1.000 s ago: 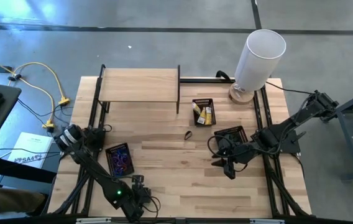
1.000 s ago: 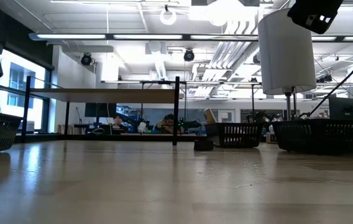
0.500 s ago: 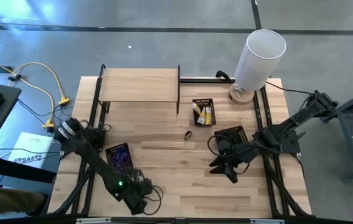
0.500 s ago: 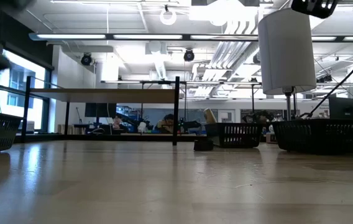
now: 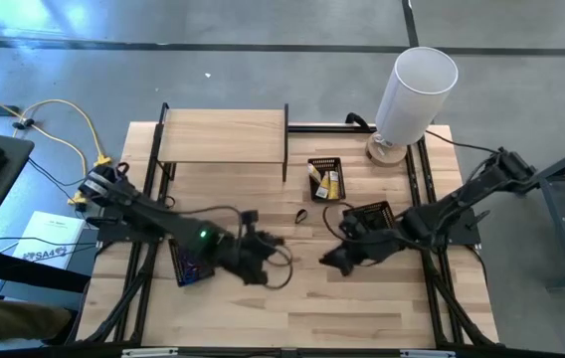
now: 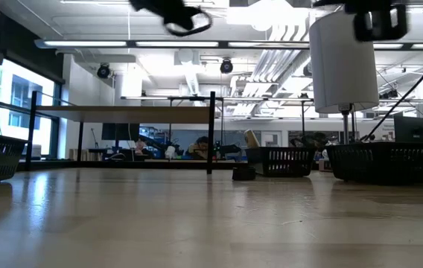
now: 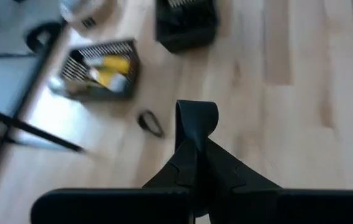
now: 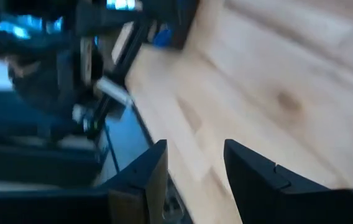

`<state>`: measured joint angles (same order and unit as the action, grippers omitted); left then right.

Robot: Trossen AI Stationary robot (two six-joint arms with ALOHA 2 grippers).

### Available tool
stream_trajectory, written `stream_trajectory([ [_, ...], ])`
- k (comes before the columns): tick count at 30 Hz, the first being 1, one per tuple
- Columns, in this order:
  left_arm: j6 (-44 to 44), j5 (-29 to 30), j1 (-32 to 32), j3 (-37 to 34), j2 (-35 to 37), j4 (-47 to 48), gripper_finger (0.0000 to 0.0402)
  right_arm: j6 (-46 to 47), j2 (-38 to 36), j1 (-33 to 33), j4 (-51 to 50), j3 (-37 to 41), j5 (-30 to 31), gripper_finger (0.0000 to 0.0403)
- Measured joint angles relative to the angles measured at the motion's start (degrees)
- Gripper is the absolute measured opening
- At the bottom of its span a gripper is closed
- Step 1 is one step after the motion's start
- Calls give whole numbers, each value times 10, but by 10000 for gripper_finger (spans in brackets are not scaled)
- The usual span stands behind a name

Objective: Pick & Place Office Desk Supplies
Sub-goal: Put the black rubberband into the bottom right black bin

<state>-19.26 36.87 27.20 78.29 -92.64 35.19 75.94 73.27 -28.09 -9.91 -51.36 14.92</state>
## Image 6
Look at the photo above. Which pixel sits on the small black block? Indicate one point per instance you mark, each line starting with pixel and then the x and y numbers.
pixel 360 30

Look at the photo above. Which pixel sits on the black ceiling track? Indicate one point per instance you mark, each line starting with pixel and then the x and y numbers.
pixel 420 2

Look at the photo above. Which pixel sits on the black ceiling box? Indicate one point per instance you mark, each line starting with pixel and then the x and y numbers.
pixel 298 3
pixel 238 3

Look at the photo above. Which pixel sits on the white cylindrical lamp shade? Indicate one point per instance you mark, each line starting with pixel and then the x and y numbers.
pixel 342 67

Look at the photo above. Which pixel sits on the black hanging spotlight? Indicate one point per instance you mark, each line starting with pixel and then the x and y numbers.
pixel 226 66
pixel 103 70

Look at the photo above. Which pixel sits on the long ceiling light bar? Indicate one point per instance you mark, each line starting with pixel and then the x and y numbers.
pixel 85 43

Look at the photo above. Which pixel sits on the wooden shelf riser black legs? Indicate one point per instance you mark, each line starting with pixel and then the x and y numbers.
pixel 122 114

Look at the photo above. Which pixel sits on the metal lamp pole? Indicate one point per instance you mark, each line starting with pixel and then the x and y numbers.
pixel 345 126

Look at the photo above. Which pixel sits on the black computer monitor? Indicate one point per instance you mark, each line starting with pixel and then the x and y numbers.
pixel 412 129
pixel 120 132

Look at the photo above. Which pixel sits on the large window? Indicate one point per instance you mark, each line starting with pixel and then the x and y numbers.
pixel 25 85

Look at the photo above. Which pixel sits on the small white box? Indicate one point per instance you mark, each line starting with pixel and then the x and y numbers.
pixel 324 164

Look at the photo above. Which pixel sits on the black rubber band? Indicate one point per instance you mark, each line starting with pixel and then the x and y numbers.
pixel 244 174

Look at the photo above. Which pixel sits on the background metal frame table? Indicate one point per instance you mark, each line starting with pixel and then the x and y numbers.
pixel 256 99

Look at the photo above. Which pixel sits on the black aluminium frame rail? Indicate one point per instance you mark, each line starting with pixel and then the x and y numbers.
pixel 103 164

